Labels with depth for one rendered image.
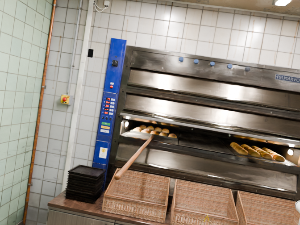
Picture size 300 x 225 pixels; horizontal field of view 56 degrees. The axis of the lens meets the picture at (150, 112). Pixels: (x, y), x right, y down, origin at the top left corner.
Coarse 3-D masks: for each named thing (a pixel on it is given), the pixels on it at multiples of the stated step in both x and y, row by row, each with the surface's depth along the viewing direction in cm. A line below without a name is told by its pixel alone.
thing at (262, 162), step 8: (120, 136) 291; (128, 136) 295; (152, 144) 288; (160, 144) 287; (168, 144) 286; (200, 152) 283; (208, 152) 282; (216, 152) 282; (240, 160) 278; (248, 160) 278; (256, 160) 277; (264, 160) 280; (288, 168) 274; (296, 168) 273
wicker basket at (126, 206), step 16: (128, 176) 286; (144, 176) 286; (160, 176) 285; (112, 192) 283; (128, 192) 283; (144, 192) 282; (160, 192) 281; (112, 208) 243; (128, 208) 242; (144, 208) 240; (160, 208) 239
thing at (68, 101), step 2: (62, 94) 290; (64, 94) 290; (62, 96) 289; (64, 96) 289; (66, 96) 289; (70, 96) 289; (72, 96) 295; (66, 98) 289; (68, 98) 289; (70, 98) 290; (60, 100) 290; (62, 100) 290; (66, 100) 289; (68, 100) 289; (70, 100) 291; (60, 102) 290; (62, 102) 290; (64, 102) 289; (66, 102) 289; (68, 102) 289; (70, 102) 291; (68, 104) 289; (70, 104) 293
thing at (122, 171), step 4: (152, 136) 302; (148, 140) 271; (144, 144) 246; (140, 148) 225; (144, 148) 236; (136, 152) 208; (140, 152) 214; (136, 156) 197; (132, 160) 182; (128, 164) 170; (124, 168) 160; (120, 172) 150; (124, 172) 156; (116, 176) 145; (120, 176) 146
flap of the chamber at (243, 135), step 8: (136, 120) 292; (144, 120) 281; (152, 120) 272; (160, 120) 272; (184, 128) 286; (192, 128) 275; (200, 128) 267; (208, 128) 267; (232, 136) 280; (240, 136) 270; (248, 136) 263; (256, 136) 262; (280, 144) 275; (288, 144) 265; (296, 144) 258
